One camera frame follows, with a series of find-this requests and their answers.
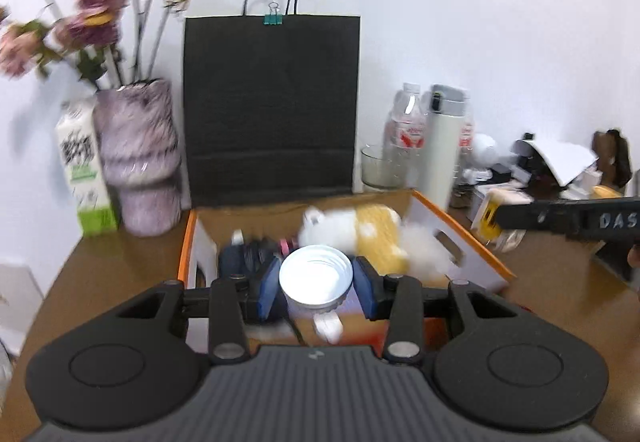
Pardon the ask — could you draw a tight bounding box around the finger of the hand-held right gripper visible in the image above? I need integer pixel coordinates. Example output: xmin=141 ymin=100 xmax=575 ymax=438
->
xmin=494 ymin=201 xmax=550 ymax=234

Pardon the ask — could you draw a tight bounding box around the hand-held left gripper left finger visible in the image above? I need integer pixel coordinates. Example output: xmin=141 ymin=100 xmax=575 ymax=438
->
xmin=117 ymin=256 xmax=282 ymax=364

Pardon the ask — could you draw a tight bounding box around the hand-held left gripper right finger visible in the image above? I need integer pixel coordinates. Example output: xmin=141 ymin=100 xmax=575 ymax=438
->
xmin=352 ymin=256 xmax=522 ymax=364

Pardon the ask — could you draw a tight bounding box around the yellow white box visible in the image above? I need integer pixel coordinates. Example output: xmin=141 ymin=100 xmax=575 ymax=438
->
xmin=470 ymin=189 xmax=534 ymax=249

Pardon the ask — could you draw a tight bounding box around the navy zip case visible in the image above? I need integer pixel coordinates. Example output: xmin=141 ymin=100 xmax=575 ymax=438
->
xmin=217 ymin=237 xmax=273 ymax=288

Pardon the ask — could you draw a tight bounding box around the red cardboard box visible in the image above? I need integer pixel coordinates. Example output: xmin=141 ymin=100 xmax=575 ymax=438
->
xmin=177 ymin=189 xmax=517 ymax=354

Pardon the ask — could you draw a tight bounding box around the white plastic bottle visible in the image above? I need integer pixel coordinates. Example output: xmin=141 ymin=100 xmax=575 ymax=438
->
xmin=278 ymin=245 xmax=355 ymax=344

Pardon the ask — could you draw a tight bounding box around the yellow white plush toy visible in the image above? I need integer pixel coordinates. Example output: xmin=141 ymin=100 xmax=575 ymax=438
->
xmin=298 ymin=203 xmax=452 ymax=281

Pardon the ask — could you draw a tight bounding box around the black desk device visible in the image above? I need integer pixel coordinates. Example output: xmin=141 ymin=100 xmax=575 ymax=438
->
xmin=512 ymin=132 xmax=543 ymax=184

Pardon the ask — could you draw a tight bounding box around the brown figure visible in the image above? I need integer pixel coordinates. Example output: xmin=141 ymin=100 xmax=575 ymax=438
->
xmin=592 ymin=129 xmax=634 ymax=189

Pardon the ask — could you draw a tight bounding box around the white paper sheet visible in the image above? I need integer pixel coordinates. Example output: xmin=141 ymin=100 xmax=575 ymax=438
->
xmin=524 ymin=137 xmax=599 ymax=188

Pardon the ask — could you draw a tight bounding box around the white round gadget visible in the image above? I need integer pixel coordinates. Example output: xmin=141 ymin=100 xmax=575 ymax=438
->
xmin=469 ymin=133 xmax=502 ymax=174

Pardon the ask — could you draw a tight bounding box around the clear water bottle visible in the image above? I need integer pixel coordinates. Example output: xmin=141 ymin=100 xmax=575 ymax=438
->
xmin=384 ymin=82 xmax=427 ymax=164
xmin=457 ymin=106 xmax=477 ymax=154

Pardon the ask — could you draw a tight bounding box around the white thermos flask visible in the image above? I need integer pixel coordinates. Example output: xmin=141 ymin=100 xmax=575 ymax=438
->
xmin=416 ymin=84 xmax=469 ymax=211

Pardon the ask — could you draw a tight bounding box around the wooden desk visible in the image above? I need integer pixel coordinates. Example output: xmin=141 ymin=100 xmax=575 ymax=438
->
xmin=0 ymin=202 xmax=640 ymax=442

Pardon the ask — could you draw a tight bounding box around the clear glass cup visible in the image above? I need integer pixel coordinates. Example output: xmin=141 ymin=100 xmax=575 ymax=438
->
xmin=360 ymin=143 xmax=410 ymax=191

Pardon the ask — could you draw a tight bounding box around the green white milk carton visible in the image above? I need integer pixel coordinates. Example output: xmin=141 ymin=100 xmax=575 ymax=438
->
xmin=55 ymin=100 xmax=121 ymax=239

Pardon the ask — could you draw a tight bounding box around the black paper bag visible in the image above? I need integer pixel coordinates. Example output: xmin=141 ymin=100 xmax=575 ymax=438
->
xmin=182 ymin=0 xmax=362 ymax=209

